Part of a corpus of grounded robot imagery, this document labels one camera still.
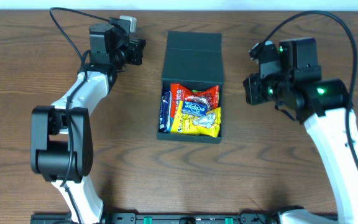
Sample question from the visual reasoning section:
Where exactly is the purple Dairy Milk chocolate bar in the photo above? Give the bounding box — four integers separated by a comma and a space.
160, 90, 172, 131

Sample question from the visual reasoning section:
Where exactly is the blue Eclipse mint pack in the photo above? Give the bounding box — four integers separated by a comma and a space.
181, 101, 208, 117

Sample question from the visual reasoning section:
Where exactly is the blue Oreo cookie pack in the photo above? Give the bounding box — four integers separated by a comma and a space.
159, 107, 170, 133

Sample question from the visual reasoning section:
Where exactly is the red Hacks candy bag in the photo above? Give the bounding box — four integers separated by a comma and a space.
170, 83, 219, 118

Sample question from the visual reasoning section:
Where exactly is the yellow Hacks candy bag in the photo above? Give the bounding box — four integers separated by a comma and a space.
170, 101, 221, 138

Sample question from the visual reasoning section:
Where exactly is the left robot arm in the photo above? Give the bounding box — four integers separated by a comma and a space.
30, 16, 145, 223

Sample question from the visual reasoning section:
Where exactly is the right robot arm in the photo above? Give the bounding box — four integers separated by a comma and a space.
243, 37, 358, 223

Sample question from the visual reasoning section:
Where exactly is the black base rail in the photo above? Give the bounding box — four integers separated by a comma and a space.
30, 212, 345, 224

